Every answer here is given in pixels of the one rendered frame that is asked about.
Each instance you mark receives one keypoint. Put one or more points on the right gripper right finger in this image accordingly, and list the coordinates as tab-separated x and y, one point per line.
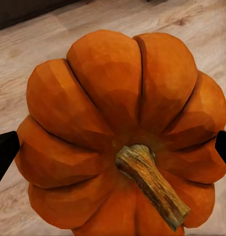
220	144

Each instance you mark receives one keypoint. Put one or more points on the pumpkin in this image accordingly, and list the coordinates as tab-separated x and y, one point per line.
120	139

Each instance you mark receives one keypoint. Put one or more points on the cabinet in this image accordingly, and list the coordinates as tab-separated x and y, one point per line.
17	11

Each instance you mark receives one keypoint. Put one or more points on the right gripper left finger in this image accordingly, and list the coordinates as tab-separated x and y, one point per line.
9	147

